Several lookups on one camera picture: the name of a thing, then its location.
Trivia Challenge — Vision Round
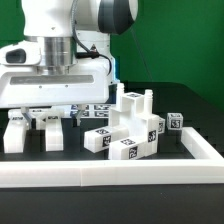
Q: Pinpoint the white tagged cube nut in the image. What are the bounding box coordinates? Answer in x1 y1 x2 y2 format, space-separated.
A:
158 117 166 134
167 113 183 130

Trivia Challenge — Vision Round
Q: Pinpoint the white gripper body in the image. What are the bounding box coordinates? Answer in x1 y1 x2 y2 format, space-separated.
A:
0 40 109 108

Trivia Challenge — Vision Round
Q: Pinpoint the white tag base sheet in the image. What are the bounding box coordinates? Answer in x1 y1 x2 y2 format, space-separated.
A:
69 104 114 118

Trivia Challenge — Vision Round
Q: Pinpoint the white chair back part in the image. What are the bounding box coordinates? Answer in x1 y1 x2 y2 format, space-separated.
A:
3 108 64 153

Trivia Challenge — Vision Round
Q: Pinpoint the white chair seat part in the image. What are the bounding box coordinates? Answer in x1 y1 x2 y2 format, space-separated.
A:
108 82 160 158

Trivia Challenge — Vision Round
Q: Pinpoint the white U-shaped obstacle frame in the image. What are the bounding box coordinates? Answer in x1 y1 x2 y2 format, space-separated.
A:
0 127 224 188

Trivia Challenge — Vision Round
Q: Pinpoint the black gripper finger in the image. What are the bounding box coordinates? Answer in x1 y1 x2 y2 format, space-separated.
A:
75 104 86 126
21 107 36 130

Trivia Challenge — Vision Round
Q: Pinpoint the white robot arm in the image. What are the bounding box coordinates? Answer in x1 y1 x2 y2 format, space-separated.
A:
0 0 138 123

